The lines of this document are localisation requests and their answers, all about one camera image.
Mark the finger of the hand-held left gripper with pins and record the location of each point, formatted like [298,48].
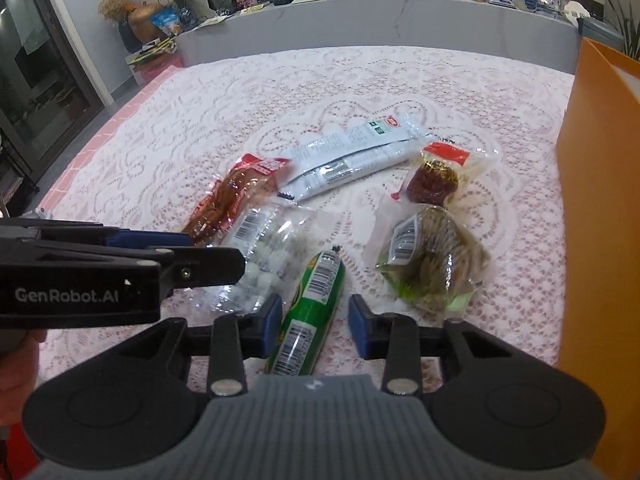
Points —
[210,267]
[150,238]

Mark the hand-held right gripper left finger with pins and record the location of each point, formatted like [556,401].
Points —
[272,321]

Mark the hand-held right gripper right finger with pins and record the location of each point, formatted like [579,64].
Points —
[357,325]

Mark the green sausage stick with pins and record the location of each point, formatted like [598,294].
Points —
[310,305]

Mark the clear packet of white candies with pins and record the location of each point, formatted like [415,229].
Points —
[272,250]

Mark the orange cardboard box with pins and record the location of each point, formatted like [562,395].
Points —
[600,210]

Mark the person's left hand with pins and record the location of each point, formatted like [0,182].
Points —
[17,380]

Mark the clear packet of brown sticks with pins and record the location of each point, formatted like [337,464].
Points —
[225,200]

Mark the clear packet of green vegetables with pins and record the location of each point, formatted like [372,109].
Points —
[430,255]

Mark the pink checked cloth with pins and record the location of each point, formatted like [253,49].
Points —
[100,145]

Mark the clear packet of dark dates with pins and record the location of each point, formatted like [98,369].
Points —
[432,177]

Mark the pink storage box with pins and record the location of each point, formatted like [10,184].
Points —
[150,72]

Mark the long white snack packet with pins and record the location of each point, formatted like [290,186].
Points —
[345,155]

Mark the yellow and green papers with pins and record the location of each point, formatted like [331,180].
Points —
[152,52]

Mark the glass sliding door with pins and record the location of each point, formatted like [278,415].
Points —
[40,70]

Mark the brown round vase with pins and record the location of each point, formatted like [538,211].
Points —
[145,22]

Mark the blue snack bag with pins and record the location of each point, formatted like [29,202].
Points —
[166,21]

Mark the dried yellow flowers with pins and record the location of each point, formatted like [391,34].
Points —
[116,4]

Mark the white marble television console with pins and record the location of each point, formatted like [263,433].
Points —
[350,20]

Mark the grey round bin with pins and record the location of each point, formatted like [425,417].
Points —
[600,32]

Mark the white round device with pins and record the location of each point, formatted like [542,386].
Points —
[574,11]

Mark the long-leaf plant in black pot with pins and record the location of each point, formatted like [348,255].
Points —
[625,15]

